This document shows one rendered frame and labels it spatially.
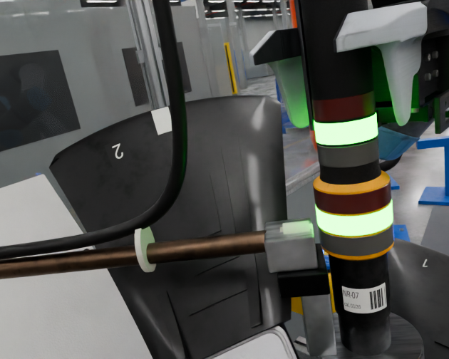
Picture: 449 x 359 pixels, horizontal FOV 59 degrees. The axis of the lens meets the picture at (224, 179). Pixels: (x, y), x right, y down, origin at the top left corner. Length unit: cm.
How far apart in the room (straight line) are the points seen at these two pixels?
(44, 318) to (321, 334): 32
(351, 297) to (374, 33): 15
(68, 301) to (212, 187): 25
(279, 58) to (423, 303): 32
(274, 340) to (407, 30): 20
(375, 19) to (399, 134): 30
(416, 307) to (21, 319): 41
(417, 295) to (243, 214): 23
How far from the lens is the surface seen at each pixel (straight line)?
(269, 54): 22
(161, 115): 40
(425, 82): 29
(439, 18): 25
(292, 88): 25
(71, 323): 50
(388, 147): 50
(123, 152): 38
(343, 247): 24
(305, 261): 25
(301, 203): 154
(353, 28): 19
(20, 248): 31
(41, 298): 51
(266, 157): 35
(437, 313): 46
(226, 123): 38
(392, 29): 20
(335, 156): 23
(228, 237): 26
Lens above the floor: 146
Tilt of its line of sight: 17 degrees down
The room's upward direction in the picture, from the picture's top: 11 degrees counter-clockwise
